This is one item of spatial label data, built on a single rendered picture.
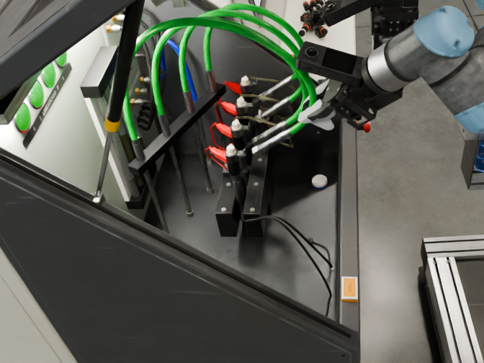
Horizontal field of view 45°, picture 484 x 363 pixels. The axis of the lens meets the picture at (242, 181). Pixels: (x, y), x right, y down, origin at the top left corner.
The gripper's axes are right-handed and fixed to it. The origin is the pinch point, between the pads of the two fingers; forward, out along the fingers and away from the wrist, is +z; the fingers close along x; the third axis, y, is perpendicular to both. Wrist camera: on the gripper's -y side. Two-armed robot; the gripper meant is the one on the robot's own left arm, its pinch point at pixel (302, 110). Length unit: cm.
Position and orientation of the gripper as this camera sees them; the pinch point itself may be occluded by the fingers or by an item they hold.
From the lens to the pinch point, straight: 112.4
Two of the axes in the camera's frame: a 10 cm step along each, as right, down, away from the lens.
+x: 3.2, -8.3, 4.6
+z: -4.9, 2.7, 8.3
